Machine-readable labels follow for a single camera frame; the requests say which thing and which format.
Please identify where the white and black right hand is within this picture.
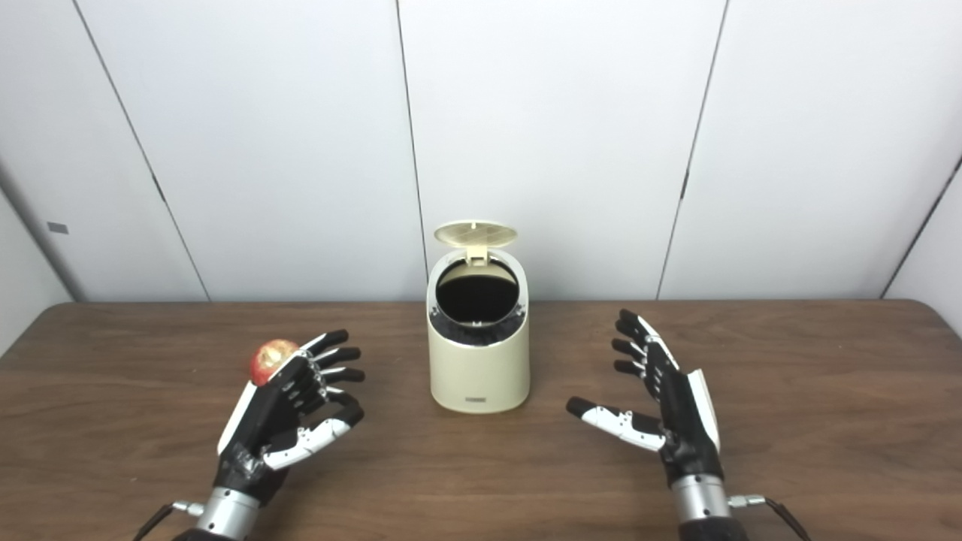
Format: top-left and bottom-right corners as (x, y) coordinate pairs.
(566, 309), (724, 489)

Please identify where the white and black left hand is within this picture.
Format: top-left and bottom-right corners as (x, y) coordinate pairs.
(214, 329), (366, 504)

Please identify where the red apple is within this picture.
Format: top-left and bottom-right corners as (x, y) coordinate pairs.
(250, 339), (300, 386)

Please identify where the cream-colored bin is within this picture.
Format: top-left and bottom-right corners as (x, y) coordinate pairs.
(426, 246), (531, 414)

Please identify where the cream round bin lid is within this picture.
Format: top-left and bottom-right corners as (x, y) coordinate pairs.
(434, 219), (519, 265)

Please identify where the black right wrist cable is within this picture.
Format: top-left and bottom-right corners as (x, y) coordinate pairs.
(728, 494), (812, 541)

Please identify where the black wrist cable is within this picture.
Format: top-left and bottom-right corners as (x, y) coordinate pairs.
(132, 501), (205, 541)
(728, 494), (812, 541)

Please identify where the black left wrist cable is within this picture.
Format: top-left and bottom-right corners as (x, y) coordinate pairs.
(132, 501), (205, 541)

